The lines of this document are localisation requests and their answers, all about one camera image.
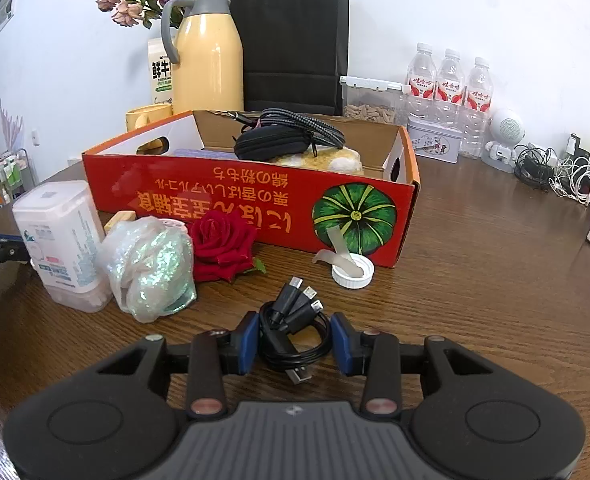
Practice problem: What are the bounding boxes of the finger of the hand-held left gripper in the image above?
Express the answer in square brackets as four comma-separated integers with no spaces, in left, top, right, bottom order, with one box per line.
[0,229,32,265]

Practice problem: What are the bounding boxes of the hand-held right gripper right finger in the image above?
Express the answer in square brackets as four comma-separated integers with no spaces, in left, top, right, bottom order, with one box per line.
[330,311,493,418]

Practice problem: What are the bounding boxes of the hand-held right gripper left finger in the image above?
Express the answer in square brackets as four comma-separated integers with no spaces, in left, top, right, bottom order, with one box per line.
[97,310,263,418]

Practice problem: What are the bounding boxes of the clear cotton swab box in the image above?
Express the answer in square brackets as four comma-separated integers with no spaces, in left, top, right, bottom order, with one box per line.
[12,181,113,314]

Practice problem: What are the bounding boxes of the black usb cable bundle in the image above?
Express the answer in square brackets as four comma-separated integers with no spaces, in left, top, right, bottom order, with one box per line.
[259,276,333,386]

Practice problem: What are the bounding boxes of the white ribbed bottle cap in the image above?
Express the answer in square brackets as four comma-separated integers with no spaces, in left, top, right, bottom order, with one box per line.
[331,254,376,289]

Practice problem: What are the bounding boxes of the red rose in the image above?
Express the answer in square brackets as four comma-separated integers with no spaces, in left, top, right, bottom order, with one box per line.
[189,210,268,285]

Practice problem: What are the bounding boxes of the iridescent plastic bag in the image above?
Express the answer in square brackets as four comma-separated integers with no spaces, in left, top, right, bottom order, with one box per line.
[97,216,197,323]

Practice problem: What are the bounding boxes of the red cardboard box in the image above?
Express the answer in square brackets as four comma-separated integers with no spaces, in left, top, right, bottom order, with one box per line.
[81,109,422,270]

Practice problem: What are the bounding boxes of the yellow plush toy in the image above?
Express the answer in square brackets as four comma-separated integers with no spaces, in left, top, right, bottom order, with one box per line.
[270,146,363,171]

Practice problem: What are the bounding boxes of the purple knit pouch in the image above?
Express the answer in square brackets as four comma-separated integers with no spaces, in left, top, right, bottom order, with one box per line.
[174,147,236,157]

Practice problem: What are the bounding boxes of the dark navy zip case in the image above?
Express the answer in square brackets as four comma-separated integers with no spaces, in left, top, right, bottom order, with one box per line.
[233,126,312,164]

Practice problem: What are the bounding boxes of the black pouch with cable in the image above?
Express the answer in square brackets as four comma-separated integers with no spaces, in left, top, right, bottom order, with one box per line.
[215,107,346,150]

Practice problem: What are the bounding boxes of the storage cart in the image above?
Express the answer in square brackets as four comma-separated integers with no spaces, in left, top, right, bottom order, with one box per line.
[0,145,38,216]

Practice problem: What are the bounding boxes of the clear tape strip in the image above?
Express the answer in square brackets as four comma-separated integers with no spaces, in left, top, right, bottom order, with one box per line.
[311,226,363,278]

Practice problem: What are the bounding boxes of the small wooden block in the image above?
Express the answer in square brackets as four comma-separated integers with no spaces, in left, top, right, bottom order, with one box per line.
[103,211,138,235]

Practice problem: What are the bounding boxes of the yellow mug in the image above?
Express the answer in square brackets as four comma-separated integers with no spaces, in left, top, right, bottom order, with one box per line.
[126,104,173,153]

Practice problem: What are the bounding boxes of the white tin box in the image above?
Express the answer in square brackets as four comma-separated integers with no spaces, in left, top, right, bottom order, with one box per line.
[406,117,463,164]

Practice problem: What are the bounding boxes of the white milk carton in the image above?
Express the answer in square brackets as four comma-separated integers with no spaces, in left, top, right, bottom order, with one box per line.
[147,37,176,106]

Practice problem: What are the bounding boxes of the clear food container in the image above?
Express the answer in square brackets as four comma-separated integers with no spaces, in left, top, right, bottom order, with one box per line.
[340,76,410,125]

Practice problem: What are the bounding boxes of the white robot speaker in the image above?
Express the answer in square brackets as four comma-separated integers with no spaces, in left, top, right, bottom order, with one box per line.
[481,109,527,173]

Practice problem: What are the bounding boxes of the water bottle red label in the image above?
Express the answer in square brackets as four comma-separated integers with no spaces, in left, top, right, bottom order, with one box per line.
[462,57,493,158]
[406,42,438,121]
[436,49,466,126]

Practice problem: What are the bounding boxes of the yellow thermos jug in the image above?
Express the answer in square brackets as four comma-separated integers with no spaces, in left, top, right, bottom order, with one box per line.
[161,0,246,116]

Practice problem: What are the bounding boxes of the black paper bag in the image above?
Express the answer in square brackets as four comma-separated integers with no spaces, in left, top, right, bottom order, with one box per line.
[229,0,350,117]

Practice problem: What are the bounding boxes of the black power adapter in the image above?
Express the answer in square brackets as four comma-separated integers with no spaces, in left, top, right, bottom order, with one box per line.
[564,133,590,161]

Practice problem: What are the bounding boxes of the black charger cables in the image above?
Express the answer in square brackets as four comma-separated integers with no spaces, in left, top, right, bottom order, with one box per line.
[512,144,560,192]

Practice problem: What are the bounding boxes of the white charger cable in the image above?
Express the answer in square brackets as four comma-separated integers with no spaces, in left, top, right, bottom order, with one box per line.
[550,154,590,206]

